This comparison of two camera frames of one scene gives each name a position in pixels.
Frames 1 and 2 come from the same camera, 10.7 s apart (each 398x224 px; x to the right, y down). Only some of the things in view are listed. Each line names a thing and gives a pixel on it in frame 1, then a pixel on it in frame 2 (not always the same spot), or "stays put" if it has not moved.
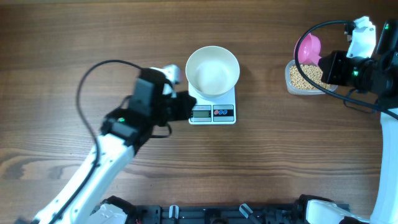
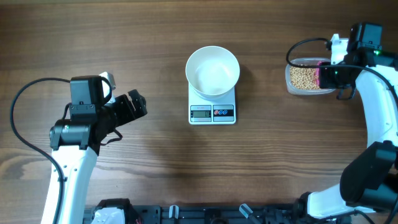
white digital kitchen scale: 213,110 stays put
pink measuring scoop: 309,49 -> 317,75
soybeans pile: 313,73 stays put
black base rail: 217,214 stays put
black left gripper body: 175,108 -> 121,111
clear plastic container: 296,84 stays put
